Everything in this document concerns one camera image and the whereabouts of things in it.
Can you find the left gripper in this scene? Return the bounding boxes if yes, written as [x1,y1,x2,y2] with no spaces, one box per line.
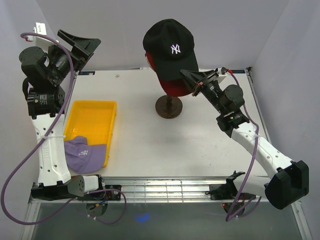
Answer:
[48,30,101,85]

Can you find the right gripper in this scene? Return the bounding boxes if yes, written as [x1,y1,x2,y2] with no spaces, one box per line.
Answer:
[178,70,226,114]

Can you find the red cap white logo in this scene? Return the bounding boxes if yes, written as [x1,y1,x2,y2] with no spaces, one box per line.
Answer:
[145,52,191,97]

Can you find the black cap white NY logo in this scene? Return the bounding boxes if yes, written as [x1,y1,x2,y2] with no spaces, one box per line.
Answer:
[142,18,199,82]

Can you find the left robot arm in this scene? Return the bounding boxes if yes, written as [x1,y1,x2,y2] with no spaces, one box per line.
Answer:
[18,29,106,201]

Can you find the dark wooden stand base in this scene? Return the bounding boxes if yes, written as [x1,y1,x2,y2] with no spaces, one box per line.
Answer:
[155,95,183,119]

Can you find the yellow plastic tray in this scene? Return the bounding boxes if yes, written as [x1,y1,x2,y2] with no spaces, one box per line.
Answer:
[64,100,117,168]

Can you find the lavender cap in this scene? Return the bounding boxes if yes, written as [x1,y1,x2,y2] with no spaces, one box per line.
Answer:
[64,136,107,174]

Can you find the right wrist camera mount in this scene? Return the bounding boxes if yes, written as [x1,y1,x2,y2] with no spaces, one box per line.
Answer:
[216,67,230,84]

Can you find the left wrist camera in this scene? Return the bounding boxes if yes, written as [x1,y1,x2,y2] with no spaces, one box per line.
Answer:
[25,22,53,49]

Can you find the aluminium front rail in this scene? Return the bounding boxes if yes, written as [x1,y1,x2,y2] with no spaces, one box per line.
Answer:
[28,176,301,204]

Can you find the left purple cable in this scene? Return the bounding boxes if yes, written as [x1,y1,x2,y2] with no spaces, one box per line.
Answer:
[0,32,127,226]

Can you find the purple cable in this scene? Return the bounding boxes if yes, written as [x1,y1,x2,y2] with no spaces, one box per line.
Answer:
[0,32,127,226]
[224,71,262,223]

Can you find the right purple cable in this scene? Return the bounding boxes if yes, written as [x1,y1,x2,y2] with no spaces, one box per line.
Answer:
[224,71,262,223]

